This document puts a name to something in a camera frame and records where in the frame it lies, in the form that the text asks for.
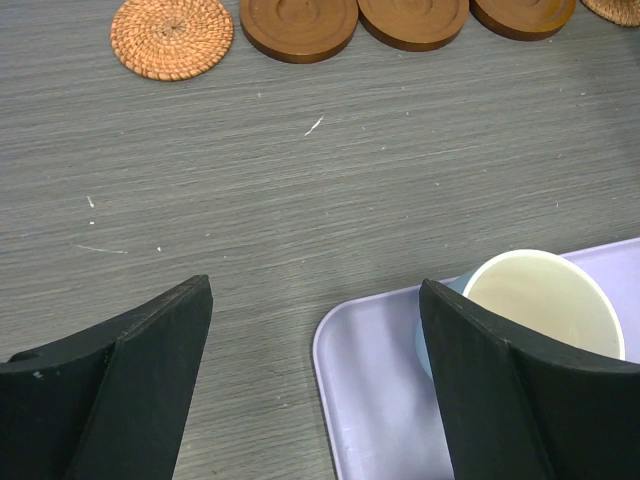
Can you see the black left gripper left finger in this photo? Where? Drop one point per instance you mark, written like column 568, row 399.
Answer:
column 110, row 401

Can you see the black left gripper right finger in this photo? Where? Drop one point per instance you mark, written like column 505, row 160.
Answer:
column 516, row 404

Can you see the woven rattan coaster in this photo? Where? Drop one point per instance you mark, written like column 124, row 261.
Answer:
column 171, row 40
column 624, row 13

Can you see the brown wooden coaster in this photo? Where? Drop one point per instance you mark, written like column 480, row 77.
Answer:
column 302, row 32
column 523, row 20
column 414, row 25

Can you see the light blue mug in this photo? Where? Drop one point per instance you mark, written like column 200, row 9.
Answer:
column 549, row 295

